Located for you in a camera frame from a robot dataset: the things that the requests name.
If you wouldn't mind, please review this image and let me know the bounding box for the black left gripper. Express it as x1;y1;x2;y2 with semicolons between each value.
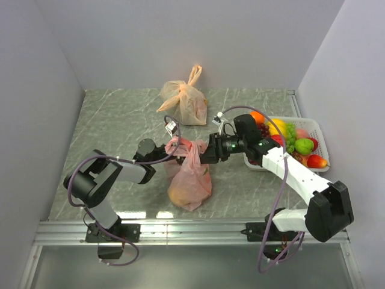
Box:
149;135;202;166

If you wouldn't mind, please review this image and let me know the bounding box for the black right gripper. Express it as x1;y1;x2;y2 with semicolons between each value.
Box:
198;132;247;164

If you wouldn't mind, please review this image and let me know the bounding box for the pink plastic bag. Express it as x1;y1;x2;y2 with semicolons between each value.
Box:
164;136;212;211

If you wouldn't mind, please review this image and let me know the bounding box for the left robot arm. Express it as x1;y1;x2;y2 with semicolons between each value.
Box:
63;138;183;242

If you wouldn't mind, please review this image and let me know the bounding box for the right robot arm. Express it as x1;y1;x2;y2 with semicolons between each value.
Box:
200;114;354;243

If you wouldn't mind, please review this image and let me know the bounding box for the tied beige plastic bag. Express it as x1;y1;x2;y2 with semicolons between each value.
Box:
157;65;208;126

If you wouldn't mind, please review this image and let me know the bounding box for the orange fake orange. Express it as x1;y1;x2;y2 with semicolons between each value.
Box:
250;111;265;125

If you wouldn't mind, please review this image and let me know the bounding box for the red fake strawberry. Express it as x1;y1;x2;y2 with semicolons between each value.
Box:
271;134;285;146

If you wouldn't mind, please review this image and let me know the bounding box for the yellow fake banana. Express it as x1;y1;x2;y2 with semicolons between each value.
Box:
266;119;287;137

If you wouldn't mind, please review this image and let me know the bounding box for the pink fake peach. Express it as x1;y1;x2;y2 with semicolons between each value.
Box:
296;128;310;139

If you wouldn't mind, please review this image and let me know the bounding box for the green fake guava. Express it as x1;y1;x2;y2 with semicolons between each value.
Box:
294;138;314;155

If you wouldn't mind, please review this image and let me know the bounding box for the red yellow fake pear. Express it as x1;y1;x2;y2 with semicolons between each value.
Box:
306;154;328;169

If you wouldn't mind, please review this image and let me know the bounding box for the dark red grape bunch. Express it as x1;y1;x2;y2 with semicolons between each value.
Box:
257;123;270;138

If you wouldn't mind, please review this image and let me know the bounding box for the green grape bunch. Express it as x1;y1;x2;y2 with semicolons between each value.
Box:
285;123;297;154

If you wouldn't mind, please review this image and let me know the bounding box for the white plastic fruit basket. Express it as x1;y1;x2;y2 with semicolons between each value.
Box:
242;116;330;173

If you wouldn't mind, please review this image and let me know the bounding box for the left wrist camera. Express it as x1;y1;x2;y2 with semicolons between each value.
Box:
165;120;177;137

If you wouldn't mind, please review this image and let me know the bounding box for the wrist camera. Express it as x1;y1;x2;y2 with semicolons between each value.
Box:
212;112;227;135
165;120;177;137

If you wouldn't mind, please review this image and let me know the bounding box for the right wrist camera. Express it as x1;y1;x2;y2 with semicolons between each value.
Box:
212;112;227;135

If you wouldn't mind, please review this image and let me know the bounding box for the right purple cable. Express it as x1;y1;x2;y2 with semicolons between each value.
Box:
221;105;305;274

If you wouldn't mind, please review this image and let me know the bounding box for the purple cable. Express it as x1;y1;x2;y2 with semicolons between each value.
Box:
221;105;305;274
66;114;182;267

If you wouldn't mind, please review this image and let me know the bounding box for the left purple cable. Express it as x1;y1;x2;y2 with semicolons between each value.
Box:
66;114;182;267

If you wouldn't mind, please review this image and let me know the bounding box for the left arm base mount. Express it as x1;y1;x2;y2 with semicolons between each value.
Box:
85;223;141;262

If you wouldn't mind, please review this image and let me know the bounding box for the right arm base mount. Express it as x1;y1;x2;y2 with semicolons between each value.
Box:
241;222;298;260

